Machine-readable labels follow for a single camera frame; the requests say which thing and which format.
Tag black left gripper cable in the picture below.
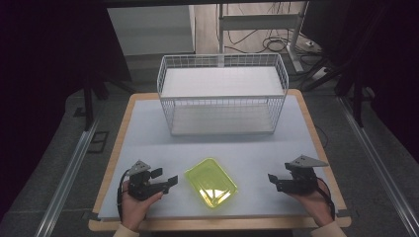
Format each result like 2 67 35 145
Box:
116 169 132 222

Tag black stand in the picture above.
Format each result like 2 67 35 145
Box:
81 73 136 132
301 55 369 128

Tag white cabinet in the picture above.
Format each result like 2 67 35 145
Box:
106 4 197 56

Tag white power strip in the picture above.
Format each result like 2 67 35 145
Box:
310 66 331 82

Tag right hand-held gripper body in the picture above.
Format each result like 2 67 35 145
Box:
276 154 330 196

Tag metal floor rail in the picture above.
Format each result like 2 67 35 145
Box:
338 96 419 237
34 118 101 237

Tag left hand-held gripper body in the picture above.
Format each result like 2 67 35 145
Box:
126 159 170 202

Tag dark curtain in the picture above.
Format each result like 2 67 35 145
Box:
0 0 132 225
300 0 419 164

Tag black floor cables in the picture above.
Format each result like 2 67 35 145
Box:
226 29 325 67

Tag white wire basket shelf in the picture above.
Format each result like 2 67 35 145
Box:
156 52 291 137

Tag person's right hand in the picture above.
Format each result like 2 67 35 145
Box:
289 179 335 229

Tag person's left hand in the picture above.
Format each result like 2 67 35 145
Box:
120 181 164 232

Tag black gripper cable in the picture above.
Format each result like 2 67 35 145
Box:
315 177 337 221
116 169 132 222

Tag pale grey table mat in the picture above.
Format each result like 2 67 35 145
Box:
97 94 347 220

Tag white metal stand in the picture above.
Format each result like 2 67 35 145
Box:
216 2 310 74

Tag yellow-green plastic tray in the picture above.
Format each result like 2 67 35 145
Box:
184 157 239 209

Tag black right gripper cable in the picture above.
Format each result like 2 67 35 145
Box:
315 177 337 221

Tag black floor plate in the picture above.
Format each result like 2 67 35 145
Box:
86 130 111 154

